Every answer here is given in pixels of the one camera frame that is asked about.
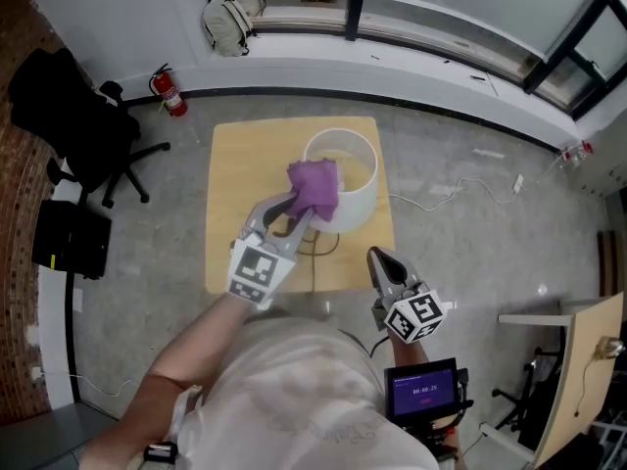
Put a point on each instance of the long wooden white-legged table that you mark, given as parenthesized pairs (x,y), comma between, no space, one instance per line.
(588,390)

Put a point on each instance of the purple cloth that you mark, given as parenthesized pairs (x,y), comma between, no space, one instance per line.
(313,189)

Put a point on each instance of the red fire extinguisher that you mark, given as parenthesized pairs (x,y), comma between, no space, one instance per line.
(171,93)

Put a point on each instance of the small white bottle rack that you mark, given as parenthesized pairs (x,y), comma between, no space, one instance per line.
(578,154)

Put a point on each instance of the chest-mounted monitor screen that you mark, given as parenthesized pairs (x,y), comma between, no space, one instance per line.
(423,392)

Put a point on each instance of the square wooden table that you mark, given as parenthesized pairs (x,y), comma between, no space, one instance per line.
(245,164)

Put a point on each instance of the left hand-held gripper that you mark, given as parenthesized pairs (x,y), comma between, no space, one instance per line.
(259,272)

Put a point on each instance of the person's left forearm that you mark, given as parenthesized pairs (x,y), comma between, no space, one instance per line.
(196,345)

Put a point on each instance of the white table lamp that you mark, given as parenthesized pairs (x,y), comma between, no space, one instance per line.
(360,203)

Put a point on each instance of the black equipment case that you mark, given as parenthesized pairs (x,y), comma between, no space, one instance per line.
(68,240)

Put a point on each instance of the white power strip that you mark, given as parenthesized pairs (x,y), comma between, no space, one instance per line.
(518,184)

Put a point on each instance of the black framed window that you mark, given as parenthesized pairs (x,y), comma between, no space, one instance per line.
(490,3)

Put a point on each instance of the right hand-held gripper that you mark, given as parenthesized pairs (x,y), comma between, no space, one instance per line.
(416,316)

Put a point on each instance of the black office chair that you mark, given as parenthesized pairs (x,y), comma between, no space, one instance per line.
(539,399)
(63,110)

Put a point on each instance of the person's right forearm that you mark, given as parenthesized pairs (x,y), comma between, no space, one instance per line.
(409,353)

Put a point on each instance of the small shiny appliance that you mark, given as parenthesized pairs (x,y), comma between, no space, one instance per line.
(609,348)

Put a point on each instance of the grey locker cabinet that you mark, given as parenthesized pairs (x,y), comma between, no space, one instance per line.
(605,164)

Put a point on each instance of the person's white t-shirt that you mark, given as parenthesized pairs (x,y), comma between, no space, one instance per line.
(294,390)

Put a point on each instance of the brown wooden steps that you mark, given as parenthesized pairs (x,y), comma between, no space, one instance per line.
(612,262)

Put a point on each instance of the beige backpack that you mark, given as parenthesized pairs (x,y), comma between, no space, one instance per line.
(227,27)

